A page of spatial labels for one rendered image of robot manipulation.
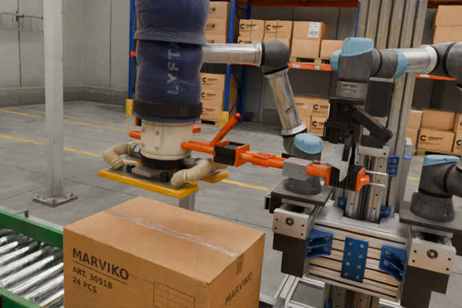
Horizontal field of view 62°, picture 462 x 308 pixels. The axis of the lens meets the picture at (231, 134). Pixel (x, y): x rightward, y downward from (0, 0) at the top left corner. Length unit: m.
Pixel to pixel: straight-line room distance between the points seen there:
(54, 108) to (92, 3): 8.97
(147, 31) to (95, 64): 11.59
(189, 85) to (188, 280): 0.58
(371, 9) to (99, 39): 11.37
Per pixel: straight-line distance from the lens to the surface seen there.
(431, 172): 1.58
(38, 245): 2.32
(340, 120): 1.04
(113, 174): 1.31
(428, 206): 1.60
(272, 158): 1.14
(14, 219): 2.44
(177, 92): 1.19
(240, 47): 1.52
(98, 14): 12.75
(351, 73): 1.01
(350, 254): 1.67
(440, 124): 8.76
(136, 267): 1.29
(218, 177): 1.32
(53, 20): 4.15
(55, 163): 4.30
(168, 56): 1.18
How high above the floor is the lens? 1.56
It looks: 11 degrees down
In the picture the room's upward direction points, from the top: 4 degrees clockwise
